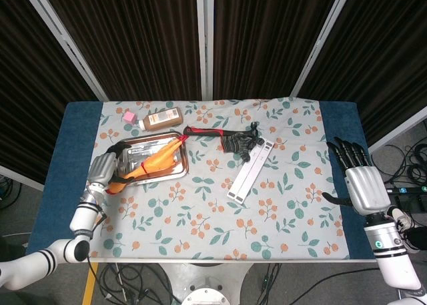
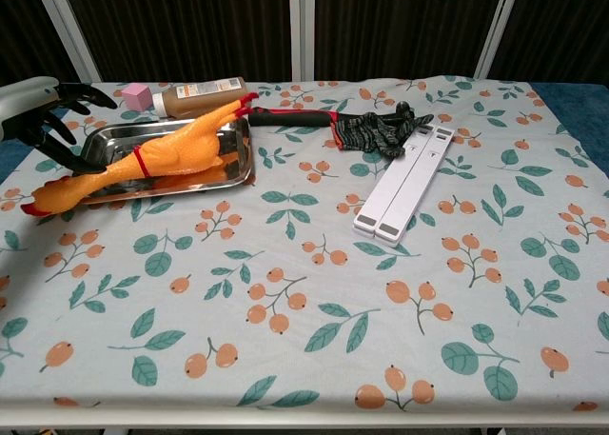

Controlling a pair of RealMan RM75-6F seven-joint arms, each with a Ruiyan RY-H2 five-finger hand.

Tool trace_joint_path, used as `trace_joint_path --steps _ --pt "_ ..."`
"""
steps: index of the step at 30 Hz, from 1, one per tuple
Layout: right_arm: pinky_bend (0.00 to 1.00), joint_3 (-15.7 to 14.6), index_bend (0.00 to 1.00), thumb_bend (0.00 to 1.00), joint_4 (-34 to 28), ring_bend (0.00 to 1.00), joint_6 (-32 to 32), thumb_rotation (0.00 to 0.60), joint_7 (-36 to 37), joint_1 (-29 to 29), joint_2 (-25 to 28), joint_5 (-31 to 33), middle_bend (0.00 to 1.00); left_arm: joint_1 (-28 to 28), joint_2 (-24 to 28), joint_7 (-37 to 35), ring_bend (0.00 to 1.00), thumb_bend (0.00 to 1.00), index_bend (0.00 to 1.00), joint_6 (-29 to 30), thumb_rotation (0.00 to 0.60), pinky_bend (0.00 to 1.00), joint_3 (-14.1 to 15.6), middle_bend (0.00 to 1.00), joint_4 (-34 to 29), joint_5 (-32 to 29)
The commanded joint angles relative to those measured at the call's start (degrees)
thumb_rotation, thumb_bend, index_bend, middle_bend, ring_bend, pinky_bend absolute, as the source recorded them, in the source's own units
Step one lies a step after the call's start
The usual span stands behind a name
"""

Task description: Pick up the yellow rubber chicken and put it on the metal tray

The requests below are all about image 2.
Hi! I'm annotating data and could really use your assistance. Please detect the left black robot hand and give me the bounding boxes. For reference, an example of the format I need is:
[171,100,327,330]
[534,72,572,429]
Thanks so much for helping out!
[0,75,119,175]

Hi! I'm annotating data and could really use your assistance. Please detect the orange rubber chicken toy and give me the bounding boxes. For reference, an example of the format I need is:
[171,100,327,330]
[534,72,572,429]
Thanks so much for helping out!
[19,90,261,220]

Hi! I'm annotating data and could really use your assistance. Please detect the stainless steel rectangular tray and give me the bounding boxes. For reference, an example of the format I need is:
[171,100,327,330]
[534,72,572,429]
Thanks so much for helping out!
[66,115,256,206]

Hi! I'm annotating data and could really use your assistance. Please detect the pink cube block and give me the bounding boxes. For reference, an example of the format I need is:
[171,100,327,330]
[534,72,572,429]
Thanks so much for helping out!
[120,83,153,113]

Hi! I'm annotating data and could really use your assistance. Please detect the brown liquid plastic bottle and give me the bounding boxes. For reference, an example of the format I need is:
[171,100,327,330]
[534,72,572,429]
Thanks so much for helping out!
[151,76,252,121]

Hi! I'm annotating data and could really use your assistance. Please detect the floral fruit print tablecloth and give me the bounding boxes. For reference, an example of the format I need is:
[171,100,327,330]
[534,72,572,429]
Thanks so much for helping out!
[0,74,609,415]

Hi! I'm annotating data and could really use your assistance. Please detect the striped knit work glove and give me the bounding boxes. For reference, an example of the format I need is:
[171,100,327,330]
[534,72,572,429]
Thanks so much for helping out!
[329,100,436,160]

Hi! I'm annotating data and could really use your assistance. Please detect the white folding laptop stand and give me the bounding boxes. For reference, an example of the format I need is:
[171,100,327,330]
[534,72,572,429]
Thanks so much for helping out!
[351,123,459,247]

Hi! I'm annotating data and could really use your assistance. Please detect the white slanted frame post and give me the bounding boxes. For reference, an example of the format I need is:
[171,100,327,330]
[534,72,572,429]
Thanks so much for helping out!
[474,0,523,80]
[30,0,103,84]

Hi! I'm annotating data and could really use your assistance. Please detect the black red handled tool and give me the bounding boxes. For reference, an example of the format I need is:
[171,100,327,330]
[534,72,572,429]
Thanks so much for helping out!
[247,106,341,129]

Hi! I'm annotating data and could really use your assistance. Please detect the white upright frame post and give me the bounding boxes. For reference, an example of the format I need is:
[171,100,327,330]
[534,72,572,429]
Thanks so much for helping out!
[288,0,318,82]

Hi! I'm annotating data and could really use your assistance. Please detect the white table frame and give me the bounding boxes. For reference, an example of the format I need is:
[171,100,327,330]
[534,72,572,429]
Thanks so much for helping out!
[0,406,609,435]

